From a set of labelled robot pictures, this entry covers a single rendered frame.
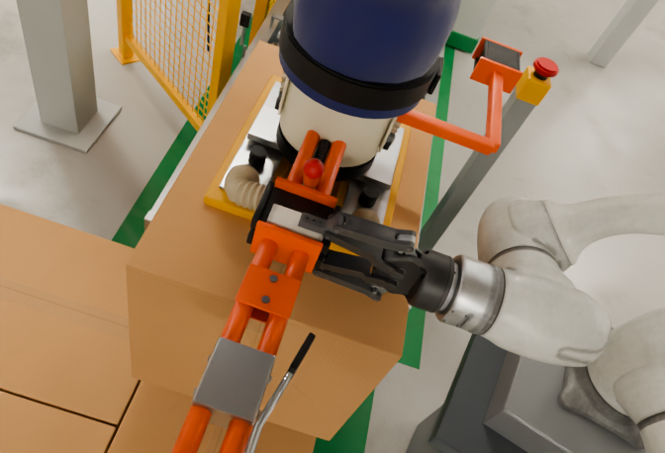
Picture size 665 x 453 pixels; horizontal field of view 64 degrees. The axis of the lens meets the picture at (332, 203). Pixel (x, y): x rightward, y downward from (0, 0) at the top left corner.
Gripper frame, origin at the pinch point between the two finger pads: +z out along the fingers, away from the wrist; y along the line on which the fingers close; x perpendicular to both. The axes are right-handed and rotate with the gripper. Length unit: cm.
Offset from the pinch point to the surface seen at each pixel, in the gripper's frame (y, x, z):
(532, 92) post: 23, 90, -49
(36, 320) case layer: 65, 5, 46
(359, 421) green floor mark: 120, 27, -41
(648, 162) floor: 120, 226, -184
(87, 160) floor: 119, 92, 86
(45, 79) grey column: 94, 102, 105
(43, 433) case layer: 65, -16, 33
